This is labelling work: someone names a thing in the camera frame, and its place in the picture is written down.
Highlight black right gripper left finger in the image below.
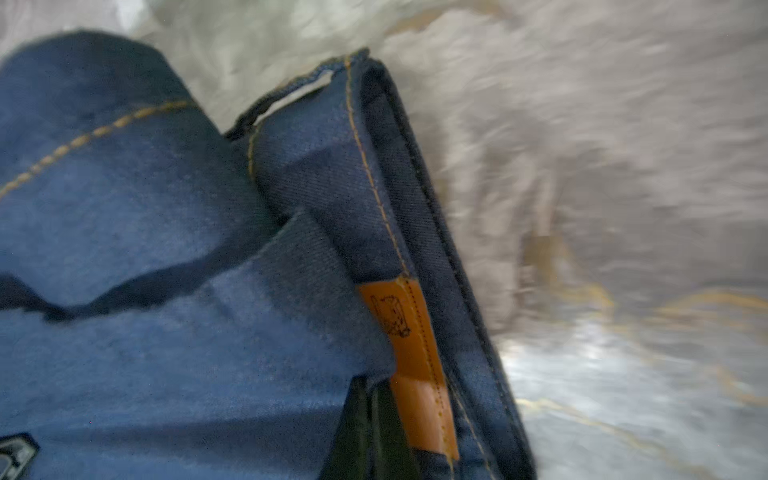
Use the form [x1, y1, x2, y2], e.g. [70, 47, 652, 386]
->
[319, 377, 369, 480]

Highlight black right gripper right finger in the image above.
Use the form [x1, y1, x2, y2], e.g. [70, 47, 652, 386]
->
[370, 382, 421, 480]

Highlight dark blue denim trousers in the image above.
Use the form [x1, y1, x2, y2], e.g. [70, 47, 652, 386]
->
[1, 31, 537, 479]

